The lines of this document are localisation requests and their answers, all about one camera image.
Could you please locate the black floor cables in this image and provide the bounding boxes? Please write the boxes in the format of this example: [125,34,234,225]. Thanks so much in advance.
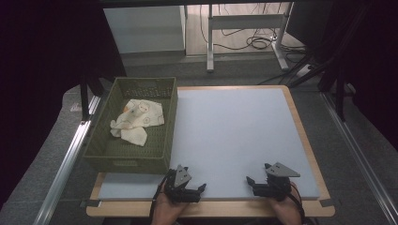
[200,3,307,64]

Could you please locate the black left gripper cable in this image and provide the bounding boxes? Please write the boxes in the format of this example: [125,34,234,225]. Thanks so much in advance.
[148,173,172,221]

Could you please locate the green plastic basket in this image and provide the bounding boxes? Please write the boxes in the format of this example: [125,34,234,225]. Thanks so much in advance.
[82,77,178,175]

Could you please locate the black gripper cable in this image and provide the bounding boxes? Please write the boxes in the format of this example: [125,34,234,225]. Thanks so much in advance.
[289,182,306,219]
[148,173,172,221]

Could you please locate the white cabinet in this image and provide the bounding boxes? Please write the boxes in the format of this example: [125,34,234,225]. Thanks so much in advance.
[102,5,188,56]

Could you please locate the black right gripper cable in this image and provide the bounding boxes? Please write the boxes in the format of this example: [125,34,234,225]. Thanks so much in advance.
[289,182,306,219]

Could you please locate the black tape piece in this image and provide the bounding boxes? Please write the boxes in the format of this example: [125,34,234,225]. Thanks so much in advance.
[79,200,103,209]
[318,198,336,208]

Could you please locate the white metal desk frame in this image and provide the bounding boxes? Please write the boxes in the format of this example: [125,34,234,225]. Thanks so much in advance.
[206,2,295,73]

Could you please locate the black metal stand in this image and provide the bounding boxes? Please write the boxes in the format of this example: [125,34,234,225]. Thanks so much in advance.
[287,6,350,123]
[79,74,106,122]

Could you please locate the cream printed cloth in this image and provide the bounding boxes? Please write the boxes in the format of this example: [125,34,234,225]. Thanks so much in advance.
[109,98,165,147]

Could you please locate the white power strip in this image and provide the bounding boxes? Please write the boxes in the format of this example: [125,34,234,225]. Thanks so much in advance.
[295,63,313,78]

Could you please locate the dark curtain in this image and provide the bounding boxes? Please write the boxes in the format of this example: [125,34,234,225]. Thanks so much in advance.
[0,0,128,207]
[285,0,398,151]

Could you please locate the person's left hand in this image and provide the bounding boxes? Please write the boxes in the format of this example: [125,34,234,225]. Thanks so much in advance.
[152,184,190,225]

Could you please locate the aluminium rail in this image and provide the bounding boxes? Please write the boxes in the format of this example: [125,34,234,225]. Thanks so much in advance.
[320,92,398,225]
[32,95,101,225]

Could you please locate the person's right hand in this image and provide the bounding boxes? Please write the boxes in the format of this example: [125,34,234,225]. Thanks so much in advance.
[268,182,303,225]

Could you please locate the light blue table mat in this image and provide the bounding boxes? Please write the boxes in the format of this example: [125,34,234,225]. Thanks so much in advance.
[98,88,321,201]

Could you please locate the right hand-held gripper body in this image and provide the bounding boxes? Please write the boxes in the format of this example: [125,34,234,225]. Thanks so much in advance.
[264,161,301,202]

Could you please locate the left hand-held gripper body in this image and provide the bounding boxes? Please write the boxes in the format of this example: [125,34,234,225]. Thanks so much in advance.
[163,164,192,203]

